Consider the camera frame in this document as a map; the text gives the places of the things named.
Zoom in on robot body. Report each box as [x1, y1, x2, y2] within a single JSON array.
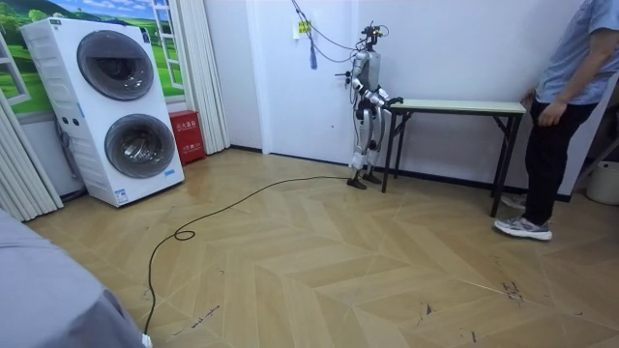
[[354, 20, 391, 123]]

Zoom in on robot legs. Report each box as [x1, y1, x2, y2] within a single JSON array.
[[345, 101, 395, 191]]

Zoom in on pale green folding table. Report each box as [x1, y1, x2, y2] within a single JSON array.
[[380, 99, 528, 219]]

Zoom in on white bucket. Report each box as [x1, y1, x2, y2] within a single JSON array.
[[585, 160, 619, 207]]

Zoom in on white pleated curtain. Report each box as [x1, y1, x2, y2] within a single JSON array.
[[169, 0, 232, 157], [0, 89, 65, 223]]

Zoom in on red fire equipment box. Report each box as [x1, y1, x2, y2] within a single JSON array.
[[168, 109, 208, 167]]

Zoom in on white stacked washing machines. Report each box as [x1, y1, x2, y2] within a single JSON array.
[[18, 16, 186, 209]]

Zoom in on grey bed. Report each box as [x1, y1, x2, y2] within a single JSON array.
[[0, 208, 147, 348]]

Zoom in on cable bundle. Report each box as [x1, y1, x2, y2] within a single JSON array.
[[289, 0, 369, 71]]

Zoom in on wall switch with yellow label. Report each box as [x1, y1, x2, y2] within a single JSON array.
[[291, 19, 313, 42]]

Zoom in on black floor cable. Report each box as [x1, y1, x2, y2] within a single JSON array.
[[142, 174, 351, 336]]

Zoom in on grey washer hose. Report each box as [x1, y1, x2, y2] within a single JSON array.
[[53, 118, 89, 203]]

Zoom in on green landscape wall poster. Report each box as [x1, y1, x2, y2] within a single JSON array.
[[0, 0, 187, 117]]

